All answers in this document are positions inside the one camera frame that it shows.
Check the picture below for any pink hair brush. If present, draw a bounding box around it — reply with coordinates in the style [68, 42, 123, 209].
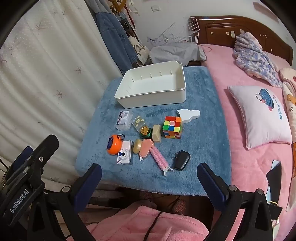
[139, 138, 155, 162]

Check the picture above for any blue fluffy mat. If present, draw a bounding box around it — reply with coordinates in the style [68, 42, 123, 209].
[75, 66, 232, 197]

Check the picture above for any white printed pillow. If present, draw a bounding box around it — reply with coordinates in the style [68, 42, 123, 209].
[227, 85, 292, 149]

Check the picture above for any wooden coat rack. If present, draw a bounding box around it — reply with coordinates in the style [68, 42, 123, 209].
[109, 0, 128, 12]

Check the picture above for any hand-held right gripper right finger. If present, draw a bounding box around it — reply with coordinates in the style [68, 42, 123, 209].
[197, 163, 274, 241]

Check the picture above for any beige rectangular block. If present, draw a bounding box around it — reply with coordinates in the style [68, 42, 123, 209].
[152, 124, 162, 142]

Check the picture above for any clear box with printed label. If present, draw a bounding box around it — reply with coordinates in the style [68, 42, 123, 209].
[116, 110, 134, 130]

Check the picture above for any pink hair clip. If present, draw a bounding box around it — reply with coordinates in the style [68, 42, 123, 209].
[150, 147, 174, 178]

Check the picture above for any pink fluffy clothing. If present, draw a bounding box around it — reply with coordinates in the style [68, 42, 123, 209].
[85, 205, 210, 241]

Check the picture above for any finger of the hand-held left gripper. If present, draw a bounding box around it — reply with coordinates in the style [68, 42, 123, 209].
[29, 135, 59, 186]
[2, 146, 33, 183]

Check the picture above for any white wire rack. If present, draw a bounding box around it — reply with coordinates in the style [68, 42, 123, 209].
[147, 17, 200, 46]

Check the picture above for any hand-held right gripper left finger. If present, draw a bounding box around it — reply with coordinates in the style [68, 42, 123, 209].
[28, 163, 102, 241]

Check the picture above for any white patterned curtain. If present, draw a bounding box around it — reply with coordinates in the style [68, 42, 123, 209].
[0, 0, 124, 188]

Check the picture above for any multicoloured puzzle cube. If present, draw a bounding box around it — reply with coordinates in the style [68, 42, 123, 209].
[162, 116, 183, 139]

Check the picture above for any white toy camera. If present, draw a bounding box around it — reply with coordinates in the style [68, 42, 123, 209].
[116, 140, 134, 165]

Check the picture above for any black cable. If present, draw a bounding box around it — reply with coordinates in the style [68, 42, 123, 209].
[143, 210, 163, 241]

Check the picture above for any clear box with yellow stickers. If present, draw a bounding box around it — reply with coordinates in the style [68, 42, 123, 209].
[131, 116, 145, 133]

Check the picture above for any purple floral blanket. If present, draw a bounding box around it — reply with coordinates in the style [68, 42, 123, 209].
[233, 30, 283, 88]

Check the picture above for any blue denim jacket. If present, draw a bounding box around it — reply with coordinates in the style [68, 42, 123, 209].
[95, 11, 139, 73]

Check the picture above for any pink bed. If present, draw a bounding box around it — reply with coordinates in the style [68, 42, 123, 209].
[199, 44, 296, 241]

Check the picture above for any black charger plug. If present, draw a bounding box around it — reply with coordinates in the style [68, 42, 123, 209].
[171, 150, 191, 171]

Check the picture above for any white plastic storage bin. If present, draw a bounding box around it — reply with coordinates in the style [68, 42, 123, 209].
[114, 60, 186, 109]

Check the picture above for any white bottle-shaped block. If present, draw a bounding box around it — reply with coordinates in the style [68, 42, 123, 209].
[177, 108, 201, 123]

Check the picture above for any brown wooden headboard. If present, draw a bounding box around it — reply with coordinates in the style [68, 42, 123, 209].
[190, 15, 294, 66]

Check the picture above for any orange round timer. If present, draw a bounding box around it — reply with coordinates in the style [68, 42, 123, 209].
[107, 134, 125, 155]

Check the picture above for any grey cloth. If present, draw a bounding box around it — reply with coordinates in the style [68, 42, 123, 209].
[149, 45, 206, 65]

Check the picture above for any cartoon print quilt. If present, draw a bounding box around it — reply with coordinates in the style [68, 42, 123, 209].
[279, 67, 296, 212]

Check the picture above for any white handbag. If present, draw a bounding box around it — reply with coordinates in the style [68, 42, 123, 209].
[128, 36, 151, 66]

